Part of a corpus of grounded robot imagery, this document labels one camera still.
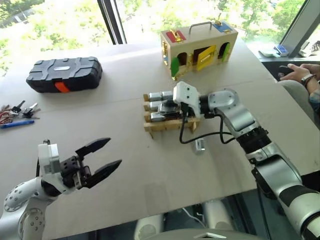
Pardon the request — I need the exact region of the blue pen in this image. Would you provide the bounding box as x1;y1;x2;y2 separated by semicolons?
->
0;119;35;130

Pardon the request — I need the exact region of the white rounded robot leg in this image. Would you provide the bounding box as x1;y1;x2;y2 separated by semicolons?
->
201;199;235;231
134;214;165;240

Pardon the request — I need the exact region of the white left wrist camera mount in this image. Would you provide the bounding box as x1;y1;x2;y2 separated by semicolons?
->
37;139;68;194

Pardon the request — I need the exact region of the dark window frame post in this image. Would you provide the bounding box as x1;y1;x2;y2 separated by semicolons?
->
96;0;128;46

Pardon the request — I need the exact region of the blue and white box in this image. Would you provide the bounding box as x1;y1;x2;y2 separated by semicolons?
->
273;44;289;57

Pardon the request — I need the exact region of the thin white cable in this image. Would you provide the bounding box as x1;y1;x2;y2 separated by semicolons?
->
181;207;210;229

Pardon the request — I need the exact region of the wooden lock box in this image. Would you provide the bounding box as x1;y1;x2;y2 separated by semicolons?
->
160;13;239;81

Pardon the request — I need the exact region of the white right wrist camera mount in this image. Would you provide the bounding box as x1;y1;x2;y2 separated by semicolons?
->
172;80;201;118

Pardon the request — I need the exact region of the person's bare hand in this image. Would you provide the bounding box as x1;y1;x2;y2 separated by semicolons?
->
279;63;320;88

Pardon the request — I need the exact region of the grey window frame post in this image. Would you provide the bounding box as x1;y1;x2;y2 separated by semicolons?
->
279;0;320;59

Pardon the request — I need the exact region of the dark wrist bracelet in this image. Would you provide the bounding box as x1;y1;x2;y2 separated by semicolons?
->
300;73;316;87

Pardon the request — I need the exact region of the black-headed key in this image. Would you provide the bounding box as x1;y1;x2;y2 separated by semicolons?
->
11;100;26;114

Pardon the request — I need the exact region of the white flat device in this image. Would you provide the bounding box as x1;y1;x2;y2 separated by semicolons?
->
258;49;276;58

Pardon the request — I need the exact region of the wooden rack with metal cylinders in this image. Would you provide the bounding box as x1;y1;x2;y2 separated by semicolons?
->
142;92;201;139

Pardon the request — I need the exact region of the silver key bunch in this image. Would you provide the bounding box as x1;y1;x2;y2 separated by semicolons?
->
21;102;41;120

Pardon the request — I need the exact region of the black plastic tool case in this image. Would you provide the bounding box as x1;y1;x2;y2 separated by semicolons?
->
25;56;104;94

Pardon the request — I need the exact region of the red key strap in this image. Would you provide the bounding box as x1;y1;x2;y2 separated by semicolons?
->
0;104;14;125

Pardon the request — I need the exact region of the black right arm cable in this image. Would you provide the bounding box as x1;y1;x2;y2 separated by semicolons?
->
179;101;236;145

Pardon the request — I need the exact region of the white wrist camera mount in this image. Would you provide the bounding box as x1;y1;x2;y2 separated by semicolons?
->
172;80;201;118
37;139;68;194

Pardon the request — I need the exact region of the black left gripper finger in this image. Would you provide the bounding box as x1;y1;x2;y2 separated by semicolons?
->
74;137;112;161
86;159;123;189

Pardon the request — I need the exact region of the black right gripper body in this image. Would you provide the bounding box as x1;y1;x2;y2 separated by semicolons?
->
172;99;189;119

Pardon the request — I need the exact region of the grey chair back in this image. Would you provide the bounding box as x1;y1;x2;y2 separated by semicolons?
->
276;79;316;123

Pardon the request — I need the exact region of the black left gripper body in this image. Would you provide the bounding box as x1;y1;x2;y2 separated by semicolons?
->
59;154;93;191

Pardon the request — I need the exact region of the black handheld controller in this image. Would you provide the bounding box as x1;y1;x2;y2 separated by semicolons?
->
276;65;293;79

